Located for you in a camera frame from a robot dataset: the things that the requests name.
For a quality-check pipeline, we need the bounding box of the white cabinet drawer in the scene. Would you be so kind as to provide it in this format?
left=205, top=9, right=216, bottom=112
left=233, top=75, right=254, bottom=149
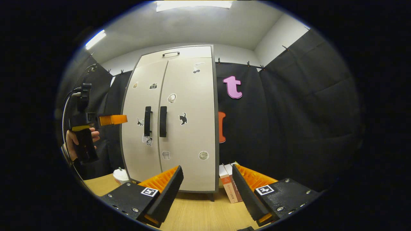
left=136, top=46, right=213, bottom=68

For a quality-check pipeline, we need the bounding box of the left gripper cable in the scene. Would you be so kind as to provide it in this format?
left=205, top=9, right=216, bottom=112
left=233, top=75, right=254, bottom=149
left=61, top=64, right=97, bottom=182

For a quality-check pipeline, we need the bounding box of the white cabinet door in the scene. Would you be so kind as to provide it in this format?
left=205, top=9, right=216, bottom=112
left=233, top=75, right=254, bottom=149
left=121, top=60, right=168, bottom=183
left=158, top=57, right=216, bottom=192

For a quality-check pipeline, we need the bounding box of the large ceiling light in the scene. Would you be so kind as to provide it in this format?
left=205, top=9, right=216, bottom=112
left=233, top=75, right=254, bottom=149
left=156, top=0, right=233, bottom=13

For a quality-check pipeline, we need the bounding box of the black backdrop cloth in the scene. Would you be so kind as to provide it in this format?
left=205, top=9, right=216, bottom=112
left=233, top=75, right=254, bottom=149
left=55, top=28, right=362, bottom=193

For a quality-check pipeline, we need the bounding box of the white shoe cabinet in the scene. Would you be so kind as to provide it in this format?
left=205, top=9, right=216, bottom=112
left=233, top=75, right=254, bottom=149
left=120, top=45, right=220, bottom=202

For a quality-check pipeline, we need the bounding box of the white and pink book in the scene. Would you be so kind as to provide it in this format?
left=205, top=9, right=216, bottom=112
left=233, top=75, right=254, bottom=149
left=219, top=165, right=239, bottom=203

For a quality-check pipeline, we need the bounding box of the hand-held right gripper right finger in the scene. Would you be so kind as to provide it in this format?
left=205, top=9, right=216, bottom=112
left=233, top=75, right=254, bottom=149
left=232, top=164, right=321, bottom=230

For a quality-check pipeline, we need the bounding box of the small ceiling light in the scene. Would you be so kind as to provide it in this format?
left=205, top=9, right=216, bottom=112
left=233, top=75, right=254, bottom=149
left=85, top=30, right=106, bottom=50

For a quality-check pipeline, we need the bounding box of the black left door handle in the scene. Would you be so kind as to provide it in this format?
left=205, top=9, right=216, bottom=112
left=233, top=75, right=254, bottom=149
left=144, top=106, right=153, bottom=137

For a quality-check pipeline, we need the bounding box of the white lidded cup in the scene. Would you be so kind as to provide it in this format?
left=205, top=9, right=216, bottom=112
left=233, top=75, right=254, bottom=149
left=113, top=167, right=130, bottom=185

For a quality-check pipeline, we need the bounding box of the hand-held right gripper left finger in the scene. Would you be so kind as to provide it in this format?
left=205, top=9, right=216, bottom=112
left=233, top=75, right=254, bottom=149
left=100, top=165, right=184, bottom=228

